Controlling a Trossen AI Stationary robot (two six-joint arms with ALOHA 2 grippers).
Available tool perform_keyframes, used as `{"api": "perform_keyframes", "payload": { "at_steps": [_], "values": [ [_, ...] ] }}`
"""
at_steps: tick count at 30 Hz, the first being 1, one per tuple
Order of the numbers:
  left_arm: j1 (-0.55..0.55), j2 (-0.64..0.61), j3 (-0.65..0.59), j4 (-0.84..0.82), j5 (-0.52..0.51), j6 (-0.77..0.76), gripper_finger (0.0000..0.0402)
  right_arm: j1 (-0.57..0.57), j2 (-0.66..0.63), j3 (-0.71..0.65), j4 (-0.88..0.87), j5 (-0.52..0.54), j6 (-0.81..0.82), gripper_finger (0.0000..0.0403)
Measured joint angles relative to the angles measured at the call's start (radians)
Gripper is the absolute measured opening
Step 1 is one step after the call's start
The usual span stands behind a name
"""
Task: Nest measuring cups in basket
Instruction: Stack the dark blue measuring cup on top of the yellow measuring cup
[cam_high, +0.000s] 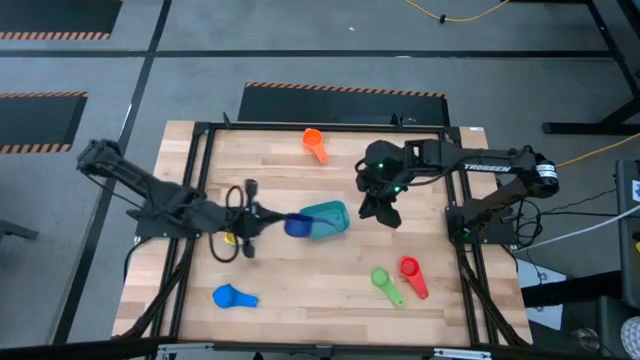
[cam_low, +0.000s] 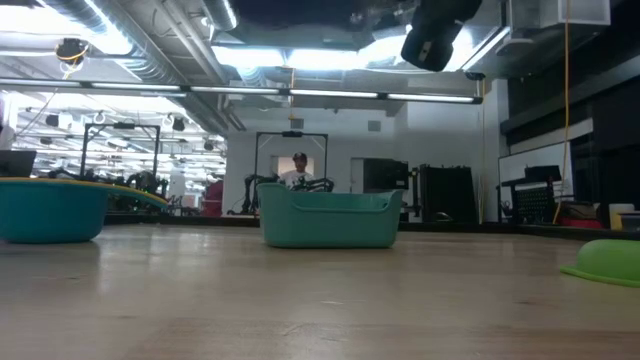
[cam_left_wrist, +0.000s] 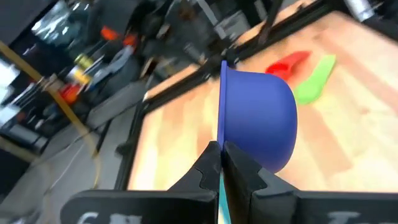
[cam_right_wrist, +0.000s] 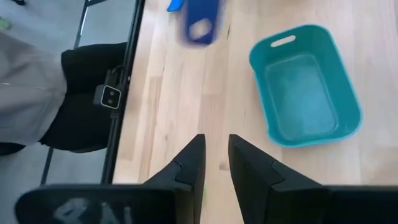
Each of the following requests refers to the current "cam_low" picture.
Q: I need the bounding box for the teal plastic basket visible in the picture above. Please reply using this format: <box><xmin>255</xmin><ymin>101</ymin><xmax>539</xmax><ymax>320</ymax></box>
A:
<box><xmin>256</xmin><ymin>182</ymin><xmax>405</xmax><ymax>250</ymax></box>

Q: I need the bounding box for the large teal measuring cup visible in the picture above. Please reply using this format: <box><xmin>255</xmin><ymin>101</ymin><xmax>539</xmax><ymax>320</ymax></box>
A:
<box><xmin>0</xmin><ymin>177</ymin><xmax>169</xmax><ymax>245</ymax></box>

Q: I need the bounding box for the green measuring cup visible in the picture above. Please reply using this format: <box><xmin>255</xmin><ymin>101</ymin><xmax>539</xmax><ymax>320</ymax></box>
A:
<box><xmin>559</xmin><ymin>238</ymin><xmax>640</xmax><ymax>289</ymax></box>

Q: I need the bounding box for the person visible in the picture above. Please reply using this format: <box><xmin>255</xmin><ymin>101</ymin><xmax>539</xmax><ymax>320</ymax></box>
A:
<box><xmin>278</xmin><ymin>151</ymin><xmax>317</xmax><ymax>190</ymax></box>

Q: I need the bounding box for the black monitor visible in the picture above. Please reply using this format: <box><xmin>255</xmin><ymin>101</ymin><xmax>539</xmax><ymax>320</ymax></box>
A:
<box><xmin>362</xmin><ymin>157</ymin><xmax>412</xmax><ymax>192</ymax></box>
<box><xmin>0</xmin><ymin>149</ymin><xmax>38</xmax><ymax>179</ymax></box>

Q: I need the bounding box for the overhead LED light bar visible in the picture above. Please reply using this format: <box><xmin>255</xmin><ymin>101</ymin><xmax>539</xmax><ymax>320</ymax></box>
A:
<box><xmin>0</xmin><ymin>77</ymin><xmax>484</xmax><ymax>106</ymax></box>

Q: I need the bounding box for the red storage cart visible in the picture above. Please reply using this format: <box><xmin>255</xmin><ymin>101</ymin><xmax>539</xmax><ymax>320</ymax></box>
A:
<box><xmin>201</xmin><ymin>179</ymin><xmax>225</xmax><ymax>218</ymax></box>

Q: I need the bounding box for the black tall cabinet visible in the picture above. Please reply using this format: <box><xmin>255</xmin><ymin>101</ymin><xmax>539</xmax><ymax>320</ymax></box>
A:
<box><xmin>418</xmin><ymin>163</ymin><xmax>480</xmax><ymax>224</ymax></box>

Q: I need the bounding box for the black perforated cart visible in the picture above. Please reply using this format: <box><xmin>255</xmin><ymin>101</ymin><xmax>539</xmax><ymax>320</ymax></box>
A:
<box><xmin>497</xmin><ymin>164</ymin><xmax>565</xmax><ymax>225</ymax></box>

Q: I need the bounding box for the red plastic bin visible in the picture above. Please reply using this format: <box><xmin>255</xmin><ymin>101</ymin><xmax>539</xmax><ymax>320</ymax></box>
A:
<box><xmin>558</xmin><ymin>215</ymin><xmax>605</xmax><ymax>230</ymax></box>

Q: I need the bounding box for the pale yellow container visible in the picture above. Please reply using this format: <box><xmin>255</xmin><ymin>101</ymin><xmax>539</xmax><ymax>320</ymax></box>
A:
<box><xmin>608</xmin><ymin>202</ymin><xmax>636</xmax><ymax>232</ymax></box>

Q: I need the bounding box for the black background rig frame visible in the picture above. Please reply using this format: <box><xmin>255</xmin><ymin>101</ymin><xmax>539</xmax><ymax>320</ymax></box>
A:
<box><xmin>253</xmin><ymin>130</ymin><xmax>330</xmax><ymax>216</ymax></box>
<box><xmin>79</xmin><ymin>122</ymin><xmax>162</xmax><ymax>179</ymax></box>

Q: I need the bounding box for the black aluminium table frame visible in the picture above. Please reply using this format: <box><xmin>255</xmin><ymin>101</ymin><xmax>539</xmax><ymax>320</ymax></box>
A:
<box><xmin>102</xmin><ymin>213</ymin><xmax>640</xmax><ymax>242</ymax></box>

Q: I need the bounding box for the black ceiling cable reel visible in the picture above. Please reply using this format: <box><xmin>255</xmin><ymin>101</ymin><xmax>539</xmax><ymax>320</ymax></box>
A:
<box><xmin>53</xmin><ymin>37</ymin><xmax>92</xmax><ymax>67</ymax></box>

